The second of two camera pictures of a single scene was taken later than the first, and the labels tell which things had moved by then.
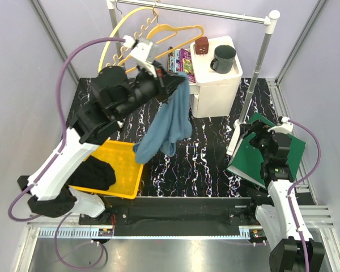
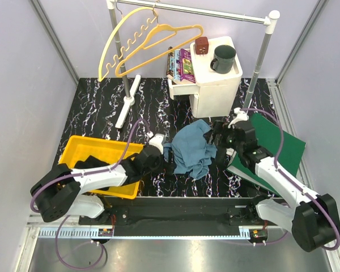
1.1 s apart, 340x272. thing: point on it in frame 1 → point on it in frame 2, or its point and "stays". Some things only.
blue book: x=175 y=62 stays
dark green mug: x=224 y=63 stays
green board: x=246 y=162 stays
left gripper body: x=162 y=93 → x=167 y=166
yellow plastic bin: x=122 y=156 stays
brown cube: x=202 y=45 stays
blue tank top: x=173 y=123 → x=188 y=151
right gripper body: x=262 y=138 → x=227 y=139
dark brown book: x=168 y=62 stays
